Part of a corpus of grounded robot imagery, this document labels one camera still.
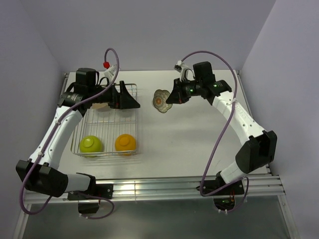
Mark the orange plastic bowl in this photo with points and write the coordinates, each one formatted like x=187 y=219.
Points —
x=125 y=142

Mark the small flower patterned dish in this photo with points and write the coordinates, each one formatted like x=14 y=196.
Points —
x=159 y=101

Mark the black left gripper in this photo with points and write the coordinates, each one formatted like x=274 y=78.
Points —
x=124 y=100

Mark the lime green plastic bowl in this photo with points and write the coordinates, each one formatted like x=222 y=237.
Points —
x=90 y=144

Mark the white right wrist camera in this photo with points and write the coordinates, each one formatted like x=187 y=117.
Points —
x=183 y=70

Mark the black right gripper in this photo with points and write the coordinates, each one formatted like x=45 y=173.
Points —
x=177 y=95

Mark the metal wire dish rack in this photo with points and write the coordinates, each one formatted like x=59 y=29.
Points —
x=107 y=124

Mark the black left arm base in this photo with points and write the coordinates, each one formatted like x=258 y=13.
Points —
x=90 y=203

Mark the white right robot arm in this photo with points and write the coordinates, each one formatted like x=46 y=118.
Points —
x=257 y=145

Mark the white ceramic bowl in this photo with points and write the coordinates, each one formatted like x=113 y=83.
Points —
x=100 y=106

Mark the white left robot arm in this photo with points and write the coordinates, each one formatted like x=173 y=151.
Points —
x=40 y=172

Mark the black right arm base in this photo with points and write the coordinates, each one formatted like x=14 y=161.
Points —
x=226 y=197

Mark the aluminium front rail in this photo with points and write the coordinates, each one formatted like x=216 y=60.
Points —
x=180 y=188

